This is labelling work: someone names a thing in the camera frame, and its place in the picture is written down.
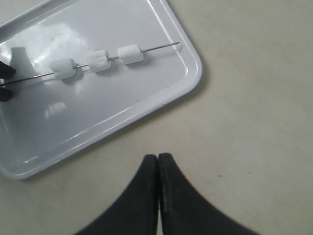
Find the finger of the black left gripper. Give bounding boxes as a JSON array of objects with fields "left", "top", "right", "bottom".
[
  {"left": 0, "top": 61, "right": 16, "bottom": 79},
  {"left": 0, "top": 87, "right": 13, "bottom": 102}
]

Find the white marshmallow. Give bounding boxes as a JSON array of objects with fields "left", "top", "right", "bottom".
[
  {"left": 117, "top": 44, "right": 144, "bottom": 65},
  {"left": 87, "top": 50, "right": 112, "bottom": 73},
  {"left": 49, "top": 58, "right": 76, "bottom": 80}
]

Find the thin metal skewer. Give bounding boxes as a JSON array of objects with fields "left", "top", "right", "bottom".
[{"left": 0, "top": 42, "right": 180, "bottom": 87}]

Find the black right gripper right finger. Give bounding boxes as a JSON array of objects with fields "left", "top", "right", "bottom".
[{"left": 158, "top": 153, "right": 245, "bottom": 235}]

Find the white rectangular plastic tray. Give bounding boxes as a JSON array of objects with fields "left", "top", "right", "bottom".
[{"left": 0, "top": 0, "right": 202, "bottom": 179}]

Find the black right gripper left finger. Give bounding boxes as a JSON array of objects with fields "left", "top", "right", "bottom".
[{"left": 77, "top": 154, "right": 159, "bottom": 235}]

